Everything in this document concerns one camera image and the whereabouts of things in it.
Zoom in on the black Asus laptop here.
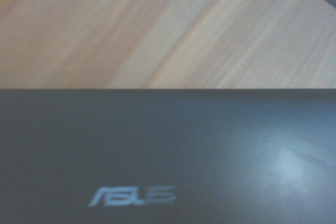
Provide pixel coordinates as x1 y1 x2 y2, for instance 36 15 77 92
0 88 336 224

